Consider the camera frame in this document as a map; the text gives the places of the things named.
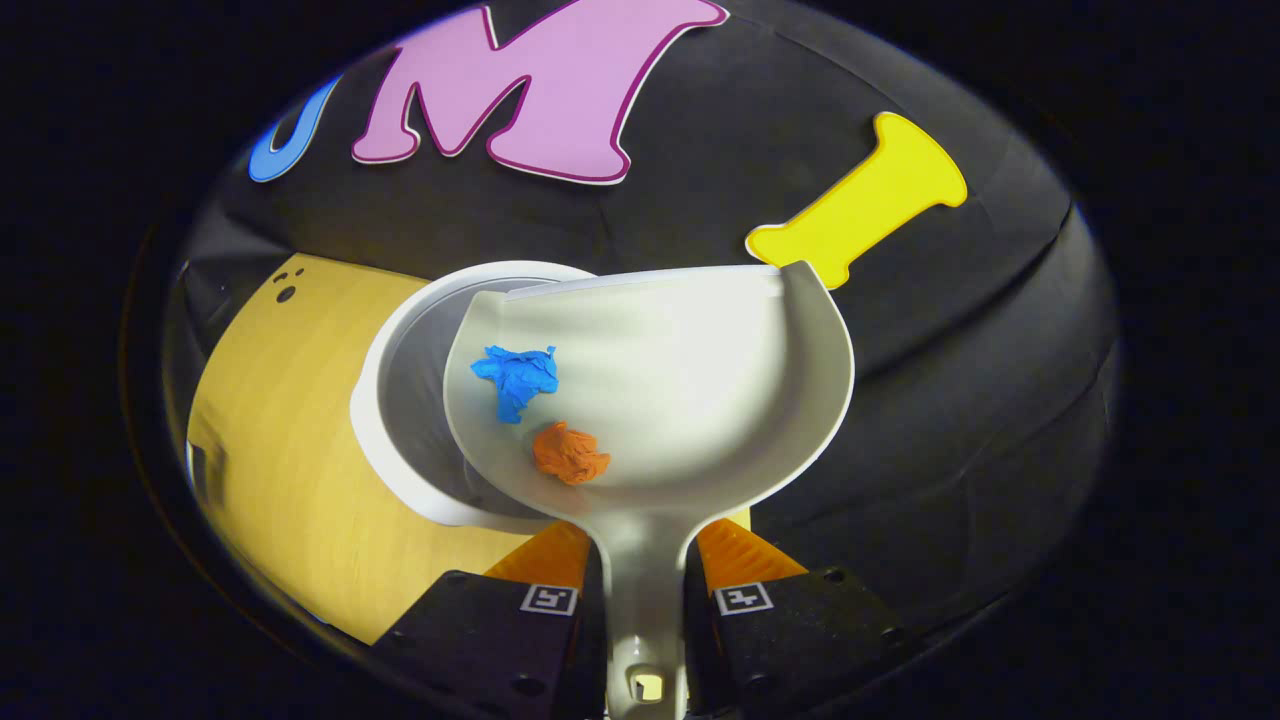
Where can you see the white ribbed garbage bin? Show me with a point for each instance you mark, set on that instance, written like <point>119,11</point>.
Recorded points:
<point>400,400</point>

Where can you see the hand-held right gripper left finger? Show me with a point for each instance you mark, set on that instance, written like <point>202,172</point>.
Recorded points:
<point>500,650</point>

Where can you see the white plastic dustpan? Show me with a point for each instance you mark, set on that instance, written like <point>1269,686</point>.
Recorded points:
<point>690,380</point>

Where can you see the blue paper trash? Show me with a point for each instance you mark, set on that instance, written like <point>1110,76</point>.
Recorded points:
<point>517,378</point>

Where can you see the orange paper trash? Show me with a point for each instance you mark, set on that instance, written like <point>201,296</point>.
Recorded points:
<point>570,455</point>

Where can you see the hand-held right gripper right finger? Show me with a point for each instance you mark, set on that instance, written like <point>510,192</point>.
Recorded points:
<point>800,640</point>

